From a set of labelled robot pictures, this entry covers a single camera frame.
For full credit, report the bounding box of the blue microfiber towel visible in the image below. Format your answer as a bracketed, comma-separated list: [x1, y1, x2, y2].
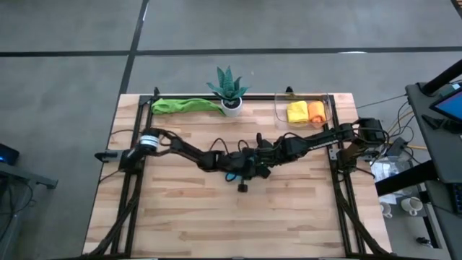
[225, 154, 259, 183]

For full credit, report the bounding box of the clear plastic basket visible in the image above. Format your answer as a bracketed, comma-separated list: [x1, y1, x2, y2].
[273, 91, 334, 131]

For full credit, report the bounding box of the yellow microfiber towel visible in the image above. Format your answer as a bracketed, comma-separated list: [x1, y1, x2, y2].
[286, 100, 310, 125]

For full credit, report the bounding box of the orange microfiber towel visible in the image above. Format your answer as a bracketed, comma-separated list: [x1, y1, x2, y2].
[307, 100, 328, 126]

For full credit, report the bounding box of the green microfiber towel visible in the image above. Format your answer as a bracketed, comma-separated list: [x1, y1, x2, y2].
[150, 97, 227, 117]

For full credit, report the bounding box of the white round plant pot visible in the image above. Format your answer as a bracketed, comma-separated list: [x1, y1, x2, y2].
[220, 96, 244, 118]

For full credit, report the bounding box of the green succulent plant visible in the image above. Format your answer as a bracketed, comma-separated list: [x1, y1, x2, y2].
[206, 66, 251, 104]

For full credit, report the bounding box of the black power adapter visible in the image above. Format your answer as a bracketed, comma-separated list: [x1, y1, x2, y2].
[387, 136, 409, 157]

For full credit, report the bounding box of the white mug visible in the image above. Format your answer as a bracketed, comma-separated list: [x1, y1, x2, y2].
[400, 196, 423, 217]
[378, 201, 393, 219]

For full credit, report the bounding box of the black workstation stand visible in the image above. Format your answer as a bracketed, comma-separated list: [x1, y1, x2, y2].
[404, 59, 462, 260]

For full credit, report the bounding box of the blue screen monitor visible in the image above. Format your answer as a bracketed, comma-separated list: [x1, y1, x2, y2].
[429, 90, 462, 122]

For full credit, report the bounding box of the grey side table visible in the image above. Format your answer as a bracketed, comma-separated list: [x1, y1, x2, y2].
[0, 162, 58, 260]

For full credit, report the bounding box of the black device with blue light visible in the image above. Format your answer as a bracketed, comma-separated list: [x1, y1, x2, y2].
[0, 142, 21, 166]

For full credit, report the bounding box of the black metal table frame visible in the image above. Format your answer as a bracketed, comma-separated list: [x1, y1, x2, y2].
[86, 86, 389, 259]

